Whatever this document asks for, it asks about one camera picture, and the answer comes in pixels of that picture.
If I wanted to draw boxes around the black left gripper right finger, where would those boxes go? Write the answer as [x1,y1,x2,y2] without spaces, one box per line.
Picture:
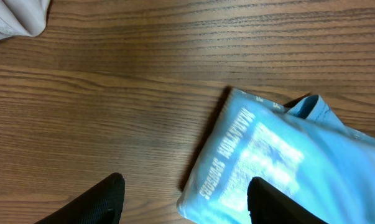
[247,177,325,224]

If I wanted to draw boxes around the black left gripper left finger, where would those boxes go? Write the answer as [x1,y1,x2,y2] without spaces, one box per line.
[37,172,125,224]

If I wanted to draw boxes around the light blue t-shirt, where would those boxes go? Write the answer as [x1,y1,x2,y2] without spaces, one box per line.
[177,89,375,223]

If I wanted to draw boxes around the beige folded trousers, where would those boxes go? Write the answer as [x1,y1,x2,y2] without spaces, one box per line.
[0,0,50,40]

